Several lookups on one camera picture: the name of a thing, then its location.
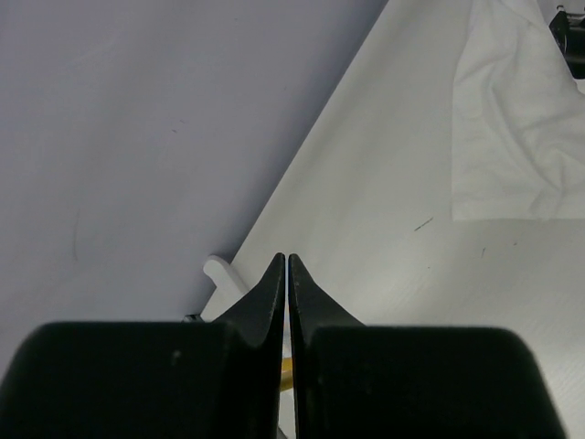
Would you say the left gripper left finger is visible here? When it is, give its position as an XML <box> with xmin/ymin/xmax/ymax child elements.
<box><xmin>1</xmin><ymin>254</ymin><xmax>286</xmax><ymax>438</ymax></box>

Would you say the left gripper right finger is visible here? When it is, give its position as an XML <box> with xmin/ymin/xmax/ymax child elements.
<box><xmin>289</xmin><ymin>255</ymin><xmax>565</xmax><ymax>438</ymax></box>

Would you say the yellow velvet hanger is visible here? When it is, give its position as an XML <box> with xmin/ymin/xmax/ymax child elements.
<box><xmin>280</xmin><ymin>358</ymin><xmax>293</xmax><ymax>392</ymax></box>

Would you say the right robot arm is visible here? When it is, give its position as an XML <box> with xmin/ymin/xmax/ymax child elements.
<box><xmin>549</xmin><ymin>5</ymin><xmax>584</xmax><ymax>80</ymax></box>

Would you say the white printed t-shirt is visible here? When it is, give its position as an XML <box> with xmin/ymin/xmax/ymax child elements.
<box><xmin>452</xmin><ymin>1</ymin><xmax>584</xmax><ymax>220</ymax></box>

